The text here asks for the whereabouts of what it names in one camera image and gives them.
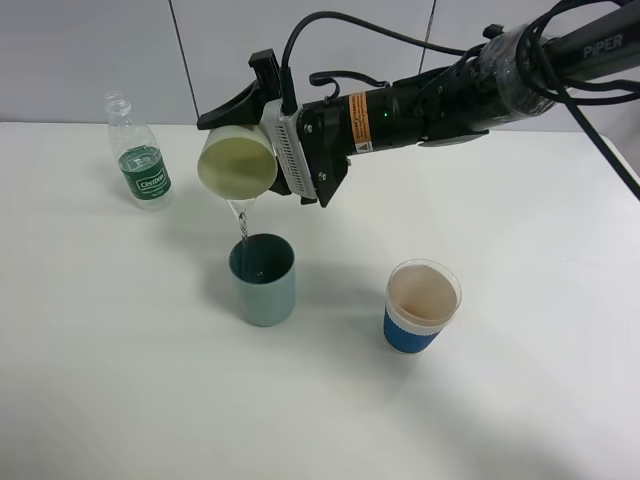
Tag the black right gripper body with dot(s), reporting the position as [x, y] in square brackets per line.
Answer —
[330, 132]

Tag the blue sleeved paper cup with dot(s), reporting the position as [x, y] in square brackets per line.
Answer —
[422, 298]

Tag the teal plastic cup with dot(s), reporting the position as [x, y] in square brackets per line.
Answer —
[263, 269]

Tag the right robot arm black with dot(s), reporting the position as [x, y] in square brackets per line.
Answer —
[511, 76]

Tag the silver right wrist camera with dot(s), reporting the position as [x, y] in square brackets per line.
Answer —
[282, 131]

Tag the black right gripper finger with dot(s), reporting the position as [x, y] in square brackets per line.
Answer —
[267, 72]
[244, 109]

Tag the clear bottle with green label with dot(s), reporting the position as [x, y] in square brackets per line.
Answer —
[139, 158]

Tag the pale green plastic cup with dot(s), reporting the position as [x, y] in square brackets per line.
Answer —
[237, 162]

